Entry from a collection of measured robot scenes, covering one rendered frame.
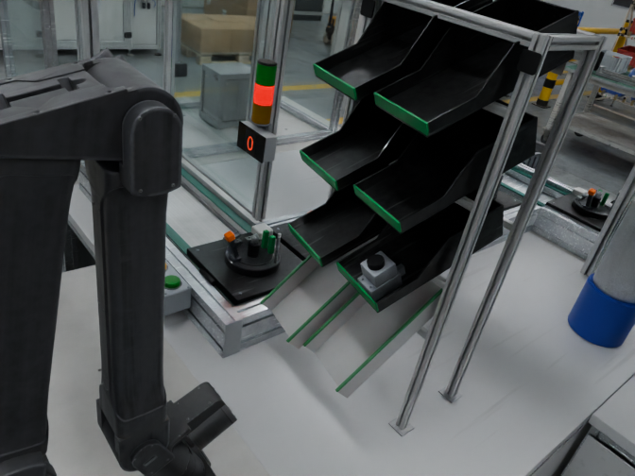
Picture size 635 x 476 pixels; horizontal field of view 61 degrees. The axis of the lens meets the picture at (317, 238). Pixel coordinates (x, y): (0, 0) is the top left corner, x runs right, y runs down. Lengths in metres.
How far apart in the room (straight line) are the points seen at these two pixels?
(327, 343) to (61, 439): 0.52
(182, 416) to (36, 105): 0.42
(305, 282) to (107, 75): 0.82
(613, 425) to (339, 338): 0.70
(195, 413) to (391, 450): 0.57
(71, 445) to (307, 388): 0.48
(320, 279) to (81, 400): 0.54
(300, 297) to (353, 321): 0.14
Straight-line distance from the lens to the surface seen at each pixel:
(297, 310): 1.17
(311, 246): 1.06
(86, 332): 1.35
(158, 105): 0.41
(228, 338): 1.24
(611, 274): 1.63
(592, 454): 1.55
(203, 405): 0.70
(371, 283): 0.94
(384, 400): 1.26
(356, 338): 1.09
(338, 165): 0.99
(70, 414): 1.19
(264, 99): 1.42
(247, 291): 1.29
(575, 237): 2.14
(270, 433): 1.15
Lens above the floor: 1.75
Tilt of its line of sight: 31 degrees down
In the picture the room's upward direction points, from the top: 11 degrees clockwise
